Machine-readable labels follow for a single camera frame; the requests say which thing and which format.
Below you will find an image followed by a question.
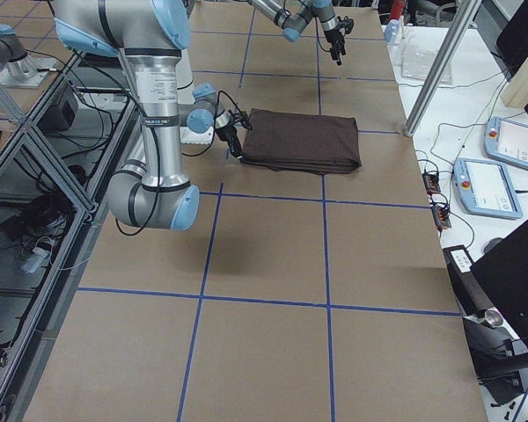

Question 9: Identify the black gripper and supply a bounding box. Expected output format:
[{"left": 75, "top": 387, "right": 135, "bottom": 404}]
[
  {"left": 324, "top": 27, "right": 346, "bottom": 66},
  {"left": 216, "top": 125, "right": 243, "bottom": 158}
]

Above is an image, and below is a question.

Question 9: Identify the brown t-shirt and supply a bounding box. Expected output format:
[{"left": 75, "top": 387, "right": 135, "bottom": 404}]
[{"left": 241, "top": 109, "right": 362, "bottom": 175}]

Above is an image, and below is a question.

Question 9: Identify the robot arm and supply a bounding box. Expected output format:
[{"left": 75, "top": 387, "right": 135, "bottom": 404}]
[
  {"left": 247, "top": 0, "right": 354, "bottom": 66},
  {"left": 55, "top": 1, "right": 250, "bottom": 230}
]

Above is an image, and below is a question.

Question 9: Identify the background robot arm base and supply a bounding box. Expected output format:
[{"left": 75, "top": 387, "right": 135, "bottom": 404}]
[{"left": 0, "top": 24, "right": 57, "bottom": 88}]

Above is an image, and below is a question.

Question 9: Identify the clear plastic bag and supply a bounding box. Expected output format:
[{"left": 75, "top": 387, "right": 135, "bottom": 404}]
[{"left": 400, "top": 42, "right": 438, "bottom": 81}]

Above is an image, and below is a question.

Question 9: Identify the small electronics board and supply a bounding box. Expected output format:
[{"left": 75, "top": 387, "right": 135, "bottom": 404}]
[{"left": 422, "top": 171, "right": 441, "bottom": 194}]

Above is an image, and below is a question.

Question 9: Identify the far teach pendant tablet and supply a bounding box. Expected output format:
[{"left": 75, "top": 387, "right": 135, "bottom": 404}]
[{"left": 483, "top": 116, "right": 528, "bottom": 170}]

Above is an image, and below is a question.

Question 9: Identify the teach pendant tablet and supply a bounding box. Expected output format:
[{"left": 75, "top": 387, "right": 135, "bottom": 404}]
[
  {"left": 483, "top": 116, "right": 528, "bottom": 170},
  {"left": 453, "top": 158, "right": 523, "bottom": 220}
]

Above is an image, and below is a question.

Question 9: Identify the near teach pendant tablet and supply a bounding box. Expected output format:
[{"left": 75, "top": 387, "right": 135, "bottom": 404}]
[{"left": 453, "top": 158, "right": 523, "bottom": 220}]

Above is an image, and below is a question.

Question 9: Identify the black label box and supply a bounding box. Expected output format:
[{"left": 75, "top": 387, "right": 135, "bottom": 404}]
[{"left": 443, "top": 245, "right": 493, "bottom": 315}]

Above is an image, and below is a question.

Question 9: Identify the metal cup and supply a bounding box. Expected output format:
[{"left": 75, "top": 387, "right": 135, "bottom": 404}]
[{"left": 482, "top": 309, "right": 504, "bottom": 329}]

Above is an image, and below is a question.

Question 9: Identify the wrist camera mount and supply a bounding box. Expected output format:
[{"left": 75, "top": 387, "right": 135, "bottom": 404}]
[
  {"left": 228, "top": 110, "right": 253, "bottom": 130},
  {"left": 336, "top": 16, "right": 354, "bottom": 34}
]

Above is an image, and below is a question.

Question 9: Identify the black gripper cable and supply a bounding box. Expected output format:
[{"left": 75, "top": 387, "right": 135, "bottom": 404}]
[{"left": 83, "top": 65, "right": 253, "bottom": 236}]

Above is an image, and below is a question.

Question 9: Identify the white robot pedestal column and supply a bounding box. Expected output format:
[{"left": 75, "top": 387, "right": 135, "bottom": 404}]
[{"left": 175, "top": 49, "right": 213, "bottom": 147}]

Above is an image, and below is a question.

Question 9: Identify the aluminium frame post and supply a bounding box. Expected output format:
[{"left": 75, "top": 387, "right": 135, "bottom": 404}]
[{"left": 403, "top": 0, "right": 482, "bottom": 137}]

